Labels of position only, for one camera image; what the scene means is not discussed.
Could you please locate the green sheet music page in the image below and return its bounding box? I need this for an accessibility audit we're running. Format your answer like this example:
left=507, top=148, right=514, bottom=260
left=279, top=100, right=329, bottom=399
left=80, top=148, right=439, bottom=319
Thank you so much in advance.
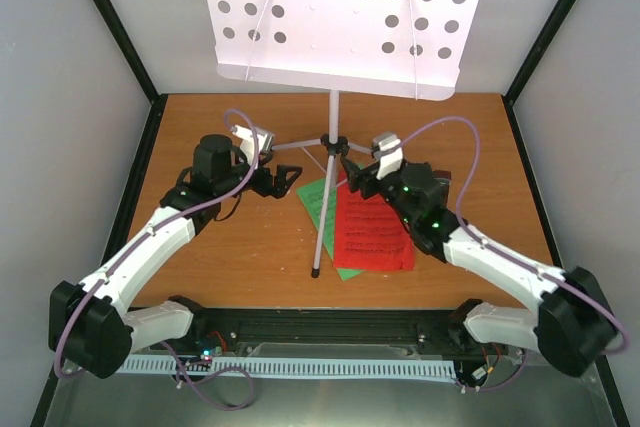
left=296, top=179, right=363, bottom=281

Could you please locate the red sheet music page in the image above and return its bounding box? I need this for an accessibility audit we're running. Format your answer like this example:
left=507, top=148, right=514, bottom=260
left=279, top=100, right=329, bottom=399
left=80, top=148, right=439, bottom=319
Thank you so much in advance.
left=333, top=174, right=415, bottom=272

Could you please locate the brown wooden metronome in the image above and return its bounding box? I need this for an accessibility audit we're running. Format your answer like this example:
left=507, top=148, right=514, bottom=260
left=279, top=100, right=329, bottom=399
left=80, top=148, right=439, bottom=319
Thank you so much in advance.
left=433, top=170, right=452, bottom=202

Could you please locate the white tripod music stand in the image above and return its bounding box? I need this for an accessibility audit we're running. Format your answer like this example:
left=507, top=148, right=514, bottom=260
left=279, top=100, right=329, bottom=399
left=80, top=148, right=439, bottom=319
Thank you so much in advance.
left=194, top=0, right=496, bottom=279

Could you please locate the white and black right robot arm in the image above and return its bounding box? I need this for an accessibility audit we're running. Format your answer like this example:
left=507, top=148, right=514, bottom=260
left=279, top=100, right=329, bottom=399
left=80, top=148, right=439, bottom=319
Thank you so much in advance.
left=341, top=158, right=623, bottom=377

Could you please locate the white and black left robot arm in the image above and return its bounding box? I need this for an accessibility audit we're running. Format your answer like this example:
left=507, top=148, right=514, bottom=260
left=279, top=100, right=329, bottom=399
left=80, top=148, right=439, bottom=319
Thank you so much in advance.
left=48, top=126, right=302, bottom=379

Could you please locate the small green circuit board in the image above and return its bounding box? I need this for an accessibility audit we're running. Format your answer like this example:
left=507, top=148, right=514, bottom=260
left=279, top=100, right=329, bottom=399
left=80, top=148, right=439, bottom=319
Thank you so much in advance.
left=200, top=345, right=226, bottom=362

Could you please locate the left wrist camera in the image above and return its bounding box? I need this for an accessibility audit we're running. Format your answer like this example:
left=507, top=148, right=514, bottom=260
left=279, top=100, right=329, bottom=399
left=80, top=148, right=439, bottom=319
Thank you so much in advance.
left=231, top=124, right=275, bottom=165

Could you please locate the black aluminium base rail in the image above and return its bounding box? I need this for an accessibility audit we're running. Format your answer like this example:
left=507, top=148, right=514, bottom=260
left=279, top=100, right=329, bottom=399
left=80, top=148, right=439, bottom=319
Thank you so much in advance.
left=134, top=307, right=506, bottom=361

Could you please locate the light blue slotted cable duct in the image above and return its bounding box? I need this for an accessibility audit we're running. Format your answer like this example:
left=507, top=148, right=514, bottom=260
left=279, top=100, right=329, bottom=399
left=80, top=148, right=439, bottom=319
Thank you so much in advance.
left=118, top=354, right=456, bottom=383

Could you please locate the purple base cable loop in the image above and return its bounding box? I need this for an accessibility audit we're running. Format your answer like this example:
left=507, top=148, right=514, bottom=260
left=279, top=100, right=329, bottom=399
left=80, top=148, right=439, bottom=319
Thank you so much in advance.
left=159, top=339, right=257, bottom=408

